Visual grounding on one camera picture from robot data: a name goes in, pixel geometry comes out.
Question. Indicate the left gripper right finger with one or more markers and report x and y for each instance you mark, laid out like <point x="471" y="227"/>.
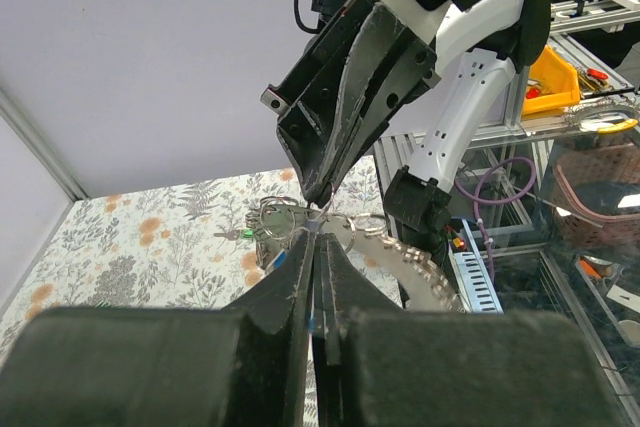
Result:
<point x="385" y="366"/>

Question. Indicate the key with blue tag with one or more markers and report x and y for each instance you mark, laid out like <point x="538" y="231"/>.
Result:
<point x="294" y="281"/>

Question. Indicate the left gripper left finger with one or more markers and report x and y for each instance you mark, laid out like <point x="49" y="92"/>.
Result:
<point x="114" y="366"/>

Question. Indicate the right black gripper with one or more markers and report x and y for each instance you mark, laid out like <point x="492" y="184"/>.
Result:
<point x="341" y="94"/>

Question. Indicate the pink woven basket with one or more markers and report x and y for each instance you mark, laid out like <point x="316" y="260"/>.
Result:
<point x="596" y="193"/>

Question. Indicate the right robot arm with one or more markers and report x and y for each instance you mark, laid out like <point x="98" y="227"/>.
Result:
<point x="490" y="43"/>

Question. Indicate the green key tag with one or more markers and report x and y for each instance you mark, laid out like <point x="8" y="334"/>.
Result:
<point x="235" y="235"/>

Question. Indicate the yellow storage bin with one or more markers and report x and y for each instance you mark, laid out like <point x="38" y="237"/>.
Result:
<point x="552" y="85"/>

